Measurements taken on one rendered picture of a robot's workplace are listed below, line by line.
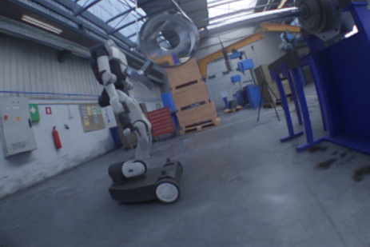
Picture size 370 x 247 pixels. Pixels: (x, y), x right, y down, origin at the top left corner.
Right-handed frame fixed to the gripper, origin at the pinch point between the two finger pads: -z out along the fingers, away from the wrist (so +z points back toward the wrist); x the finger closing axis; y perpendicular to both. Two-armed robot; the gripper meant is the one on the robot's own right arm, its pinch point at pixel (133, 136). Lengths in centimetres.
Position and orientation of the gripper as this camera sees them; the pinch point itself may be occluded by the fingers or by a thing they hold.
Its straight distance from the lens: 132.6
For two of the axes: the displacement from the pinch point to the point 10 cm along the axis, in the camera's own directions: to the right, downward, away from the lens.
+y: 0.2, 0.2, 10.0
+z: -4.7, -8.8, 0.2
